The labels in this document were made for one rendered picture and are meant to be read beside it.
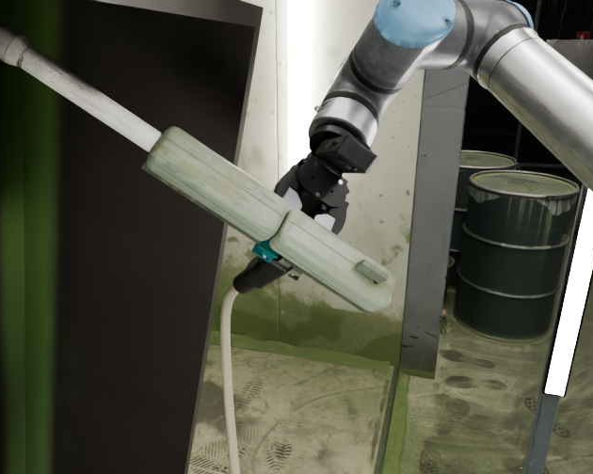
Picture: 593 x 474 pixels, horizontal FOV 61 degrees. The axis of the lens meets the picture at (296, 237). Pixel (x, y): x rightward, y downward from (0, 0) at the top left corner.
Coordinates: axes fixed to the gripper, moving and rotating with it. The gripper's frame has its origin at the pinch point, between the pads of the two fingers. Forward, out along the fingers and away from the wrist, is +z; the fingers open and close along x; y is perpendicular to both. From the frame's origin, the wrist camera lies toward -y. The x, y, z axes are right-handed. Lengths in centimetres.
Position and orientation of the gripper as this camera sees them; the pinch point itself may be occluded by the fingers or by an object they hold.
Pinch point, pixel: (286, 255)
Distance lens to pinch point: 58.2
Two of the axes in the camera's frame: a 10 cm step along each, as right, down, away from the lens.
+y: -4.6, 3.0, 8.4
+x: -8.0, -5.4, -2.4
